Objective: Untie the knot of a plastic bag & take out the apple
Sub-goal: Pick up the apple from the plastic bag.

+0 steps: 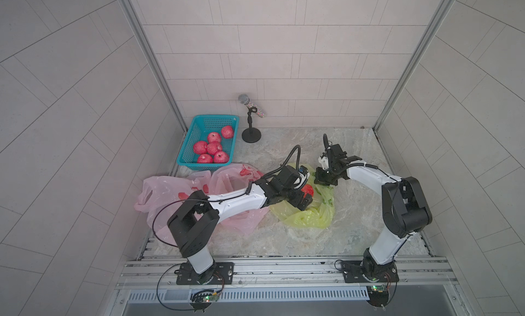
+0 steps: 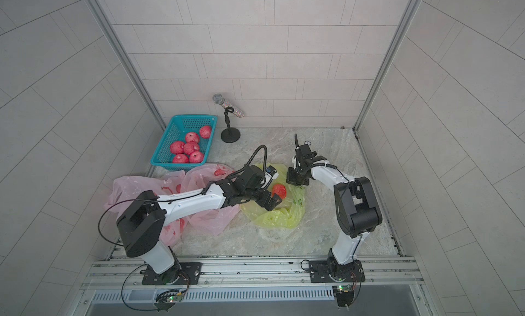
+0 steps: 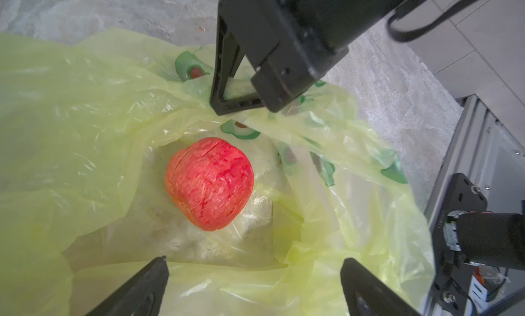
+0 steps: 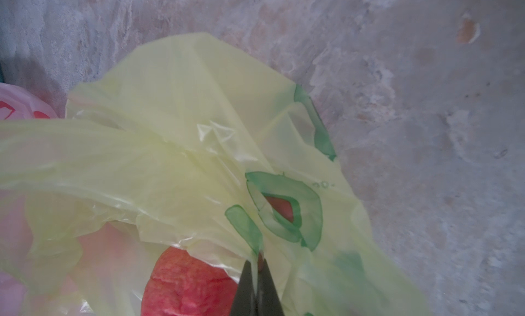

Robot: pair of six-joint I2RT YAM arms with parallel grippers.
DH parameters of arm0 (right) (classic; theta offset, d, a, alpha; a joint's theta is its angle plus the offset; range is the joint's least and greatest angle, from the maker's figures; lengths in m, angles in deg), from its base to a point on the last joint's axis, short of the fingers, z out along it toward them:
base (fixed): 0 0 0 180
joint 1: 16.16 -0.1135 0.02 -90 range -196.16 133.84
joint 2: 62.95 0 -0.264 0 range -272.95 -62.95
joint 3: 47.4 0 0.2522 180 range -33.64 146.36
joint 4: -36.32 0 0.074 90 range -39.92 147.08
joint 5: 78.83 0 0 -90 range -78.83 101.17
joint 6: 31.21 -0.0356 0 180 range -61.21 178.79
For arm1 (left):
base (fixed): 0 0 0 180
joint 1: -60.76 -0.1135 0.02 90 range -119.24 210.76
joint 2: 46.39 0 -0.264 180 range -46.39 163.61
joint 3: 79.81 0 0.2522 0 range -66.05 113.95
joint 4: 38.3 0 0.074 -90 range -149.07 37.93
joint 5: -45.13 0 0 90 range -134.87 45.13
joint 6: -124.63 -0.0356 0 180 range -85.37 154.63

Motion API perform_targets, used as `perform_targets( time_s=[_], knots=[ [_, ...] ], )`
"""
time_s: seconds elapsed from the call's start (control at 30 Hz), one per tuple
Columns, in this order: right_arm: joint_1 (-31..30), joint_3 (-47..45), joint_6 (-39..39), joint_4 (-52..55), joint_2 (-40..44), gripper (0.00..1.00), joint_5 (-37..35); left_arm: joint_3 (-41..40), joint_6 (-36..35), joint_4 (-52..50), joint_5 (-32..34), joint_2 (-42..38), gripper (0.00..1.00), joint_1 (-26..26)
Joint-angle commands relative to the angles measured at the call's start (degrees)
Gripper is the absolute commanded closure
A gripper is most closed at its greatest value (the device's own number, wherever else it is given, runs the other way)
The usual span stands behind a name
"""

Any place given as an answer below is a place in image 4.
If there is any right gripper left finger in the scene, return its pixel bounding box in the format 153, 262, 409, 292
229, 261, 257, 316

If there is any pink plastic bag back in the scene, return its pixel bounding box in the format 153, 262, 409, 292
1, 83, 57, 120

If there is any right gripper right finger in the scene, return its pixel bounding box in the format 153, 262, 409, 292
256, 258, 284, 316

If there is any yellow-green plastic bag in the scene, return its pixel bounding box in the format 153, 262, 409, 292
1, 33, 430, 315

